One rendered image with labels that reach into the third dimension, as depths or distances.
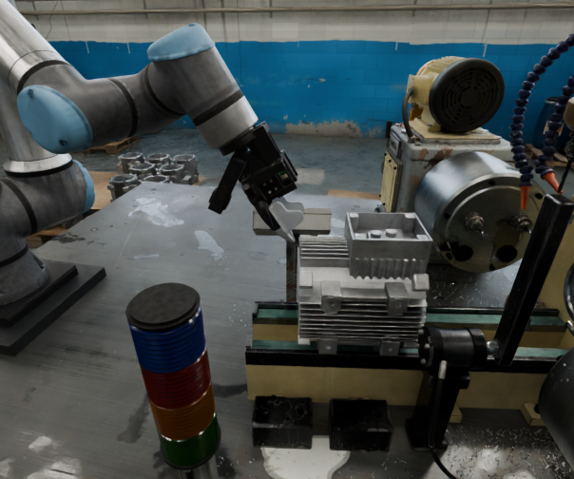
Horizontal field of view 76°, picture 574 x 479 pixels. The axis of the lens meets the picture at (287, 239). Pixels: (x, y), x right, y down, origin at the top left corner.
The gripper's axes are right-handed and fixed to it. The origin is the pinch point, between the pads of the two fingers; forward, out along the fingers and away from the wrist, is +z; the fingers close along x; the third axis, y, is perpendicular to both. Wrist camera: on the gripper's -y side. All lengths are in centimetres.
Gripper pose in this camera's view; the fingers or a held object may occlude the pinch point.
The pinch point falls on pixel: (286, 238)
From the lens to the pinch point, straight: 68.4
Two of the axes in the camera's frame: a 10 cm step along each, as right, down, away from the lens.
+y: 8.7, -4.2, -2.7
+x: 0.4, -4.8, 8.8
